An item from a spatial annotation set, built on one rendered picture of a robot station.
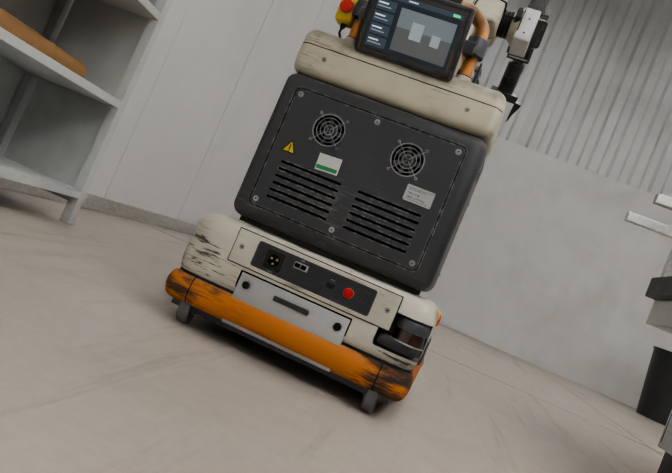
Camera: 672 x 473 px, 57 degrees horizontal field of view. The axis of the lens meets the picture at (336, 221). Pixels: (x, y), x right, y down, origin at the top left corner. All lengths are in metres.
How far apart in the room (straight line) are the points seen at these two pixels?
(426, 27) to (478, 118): 0.25
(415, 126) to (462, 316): 6.27
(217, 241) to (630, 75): 7.37
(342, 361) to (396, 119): 0.59
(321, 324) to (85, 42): 1.75
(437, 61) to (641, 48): 7.16
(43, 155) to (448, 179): 1.75
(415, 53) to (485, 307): 6.32
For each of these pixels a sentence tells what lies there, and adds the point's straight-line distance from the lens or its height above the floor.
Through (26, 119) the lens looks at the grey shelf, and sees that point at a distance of 2.82.
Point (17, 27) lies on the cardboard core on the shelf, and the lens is 2.29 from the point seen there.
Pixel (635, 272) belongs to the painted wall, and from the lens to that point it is 8.05.
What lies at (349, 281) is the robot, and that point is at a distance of 1.40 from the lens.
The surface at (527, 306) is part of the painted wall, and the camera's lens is 7.78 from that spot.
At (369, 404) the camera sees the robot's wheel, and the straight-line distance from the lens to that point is 1.42.
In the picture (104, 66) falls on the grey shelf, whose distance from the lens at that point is 2.71.
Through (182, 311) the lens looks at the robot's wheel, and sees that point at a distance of 1.52.
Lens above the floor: 0.30
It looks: 3 degrees up
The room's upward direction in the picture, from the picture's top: 23 degrees clockwise
